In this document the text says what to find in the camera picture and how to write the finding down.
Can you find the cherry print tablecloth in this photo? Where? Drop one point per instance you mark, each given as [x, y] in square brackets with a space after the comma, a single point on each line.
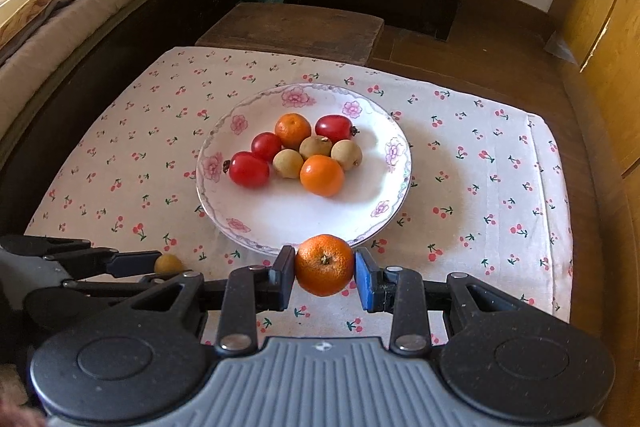
[475, 207]

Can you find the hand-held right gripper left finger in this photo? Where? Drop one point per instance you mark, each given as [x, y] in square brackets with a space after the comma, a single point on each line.
[286, 277]

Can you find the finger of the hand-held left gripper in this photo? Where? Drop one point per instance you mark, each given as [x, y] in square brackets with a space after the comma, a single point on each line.
[75, 302]
[135, 261]

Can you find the red cherry tomato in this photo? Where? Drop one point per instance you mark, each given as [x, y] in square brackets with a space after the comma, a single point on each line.
[266, 146]
[334, 128]
[248, 169]

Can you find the small orange mandarin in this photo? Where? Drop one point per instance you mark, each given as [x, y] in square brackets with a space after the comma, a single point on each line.
[325, 267]
[322, 175]
[293, 129]

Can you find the white floral-rim plate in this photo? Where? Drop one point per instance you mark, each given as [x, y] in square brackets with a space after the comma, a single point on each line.
[320, 217]

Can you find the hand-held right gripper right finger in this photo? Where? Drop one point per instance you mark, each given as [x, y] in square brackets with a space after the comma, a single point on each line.
[363, 279]

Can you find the brown longan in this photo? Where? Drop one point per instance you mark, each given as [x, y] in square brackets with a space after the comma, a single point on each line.
[346, 155]
[315, 147]
[168, 264]
[287, 164]

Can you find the brown wooden stool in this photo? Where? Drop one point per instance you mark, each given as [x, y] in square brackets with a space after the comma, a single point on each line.
[300, 32]

